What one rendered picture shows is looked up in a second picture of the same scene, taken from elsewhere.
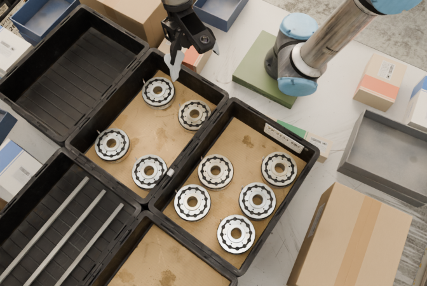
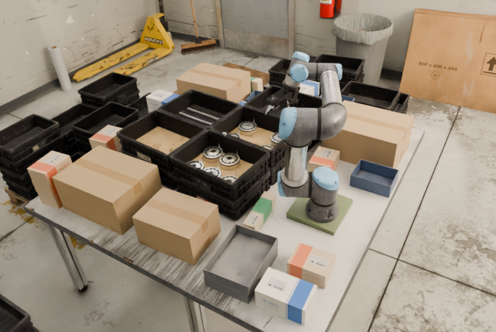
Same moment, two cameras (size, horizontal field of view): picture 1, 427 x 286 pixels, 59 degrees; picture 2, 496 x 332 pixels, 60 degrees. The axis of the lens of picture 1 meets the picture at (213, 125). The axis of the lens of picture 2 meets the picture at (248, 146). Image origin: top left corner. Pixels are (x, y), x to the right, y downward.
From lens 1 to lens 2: 1.81 m
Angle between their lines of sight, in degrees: 59
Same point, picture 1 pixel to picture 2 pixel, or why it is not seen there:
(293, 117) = (279, 219)
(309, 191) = (223, 225)
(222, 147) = (246, 165)
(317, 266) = (169, 195)
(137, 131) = (257, 136)
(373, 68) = (319, 252)
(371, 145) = (252, 249)
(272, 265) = not seen: hidden behind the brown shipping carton
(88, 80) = not seen: hidden behind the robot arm
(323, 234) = (186, 198)
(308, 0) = not seen: outside the picture
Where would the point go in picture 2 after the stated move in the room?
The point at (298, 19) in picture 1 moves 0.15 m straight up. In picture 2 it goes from (329, 174) to (331, 145)
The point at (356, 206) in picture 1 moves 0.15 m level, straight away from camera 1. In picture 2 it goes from (200, 212) to (215, 234)
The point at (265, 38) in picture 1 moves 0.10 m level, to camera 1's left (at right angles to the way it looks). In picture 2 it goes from (345, 201) to (340, 187)
